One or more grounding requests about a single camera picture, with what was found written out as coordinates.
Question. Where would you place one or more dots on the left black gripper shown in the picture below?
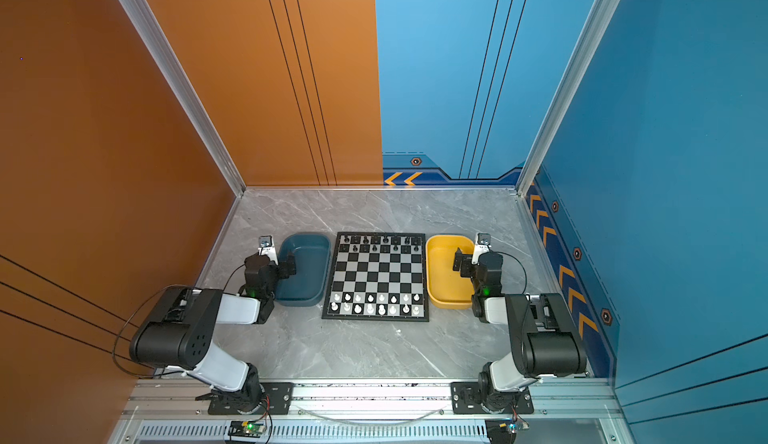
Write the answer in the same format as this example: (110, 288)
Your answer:
(282, 268)

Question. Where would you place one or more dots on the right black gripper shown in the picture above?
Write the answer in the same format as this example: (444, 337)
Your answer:
(466, 261)

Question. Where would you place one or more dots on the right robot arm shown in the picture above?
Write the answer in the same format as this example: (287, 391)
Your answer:
(543, 340)

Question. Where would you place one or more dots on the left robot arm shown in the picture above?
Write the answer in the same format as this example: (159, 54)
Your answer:
(178, 333)

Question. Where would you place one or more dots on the left green circuit board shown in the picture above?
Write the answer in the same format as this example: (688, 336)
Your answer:
(247, 432)

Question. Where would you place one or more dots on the green circuit board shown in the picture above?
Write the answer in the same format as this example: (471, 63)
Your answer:
(247, 432)
(505, 431)

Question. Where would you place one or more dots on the right green circuit board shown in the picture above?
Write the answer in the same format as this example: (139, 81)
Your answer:
(505, 431)

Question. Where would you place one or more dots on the yellow plastic tray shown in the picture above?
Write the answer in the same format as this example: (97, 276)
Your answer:
(447, 289)

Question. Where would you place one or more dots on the teal plastic tray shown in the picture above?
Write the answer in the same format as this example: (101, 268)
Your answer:
(312, 255)

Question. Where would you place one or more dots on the black white chessboard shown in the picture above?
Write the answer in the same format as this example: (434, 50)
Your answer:
(378, 276)

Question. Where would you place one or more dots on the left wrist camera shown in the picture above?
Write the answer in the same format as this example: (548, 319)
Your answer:
(266, 248)

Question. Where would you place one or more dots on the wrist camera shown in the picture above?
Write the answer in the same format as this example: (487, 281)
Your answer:
(266, 248)
(482, 245)

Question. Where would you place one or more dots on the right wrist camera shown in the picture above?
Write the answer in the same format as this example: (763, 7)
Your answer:
(482, 245)

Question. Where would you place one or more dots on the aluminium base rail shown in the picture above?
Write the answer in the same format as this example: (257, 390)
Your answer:
(410, 410)

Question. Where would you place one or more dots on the aluminium corner post right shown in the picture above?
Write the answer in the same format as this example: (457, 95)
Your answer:
(592, 33)

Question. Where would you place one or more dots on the aluminium corner post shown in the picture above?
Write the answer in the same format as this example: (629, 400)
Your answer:
(154, 39)
(592, 33)

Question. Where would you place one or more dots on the aluminium corner post left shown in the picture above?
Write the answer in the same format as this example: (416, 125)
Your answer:
(154, 39)

